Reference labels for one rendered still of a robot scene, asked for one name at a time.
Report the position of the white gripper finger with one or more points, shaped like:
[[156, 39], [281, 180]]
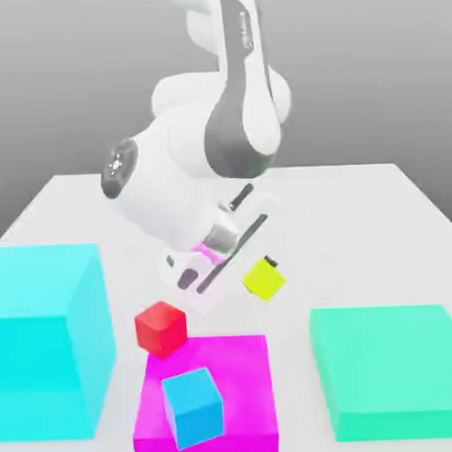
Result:
[[271, 260]]

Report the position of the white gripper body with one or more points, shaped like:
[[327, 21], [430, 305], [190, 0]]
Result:
[[234, 260]]

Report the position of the small yellow cube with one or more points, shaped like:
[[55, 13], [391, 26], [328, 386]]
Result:
[[264, 280]]

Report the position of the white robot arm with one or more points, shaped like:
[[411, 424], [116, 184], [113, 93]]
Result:
[[180, 165]]

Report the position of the small red cube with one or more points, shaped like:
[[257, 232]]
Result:
[[160, 329]]

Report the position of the small blue cube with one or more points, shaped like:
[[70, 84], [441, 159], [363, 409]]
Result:
[[195, 408]]

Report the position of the large magenta box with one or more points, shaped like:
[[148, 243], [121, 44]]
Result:
[[242, 387]]

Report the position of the large mint green box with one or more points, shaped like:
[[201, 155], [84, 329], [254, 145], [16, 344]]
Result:
[[388, 367]]

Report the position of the large cyan box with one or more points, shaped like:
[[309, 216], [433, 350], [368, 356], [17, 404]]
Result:
[[43, 342]]

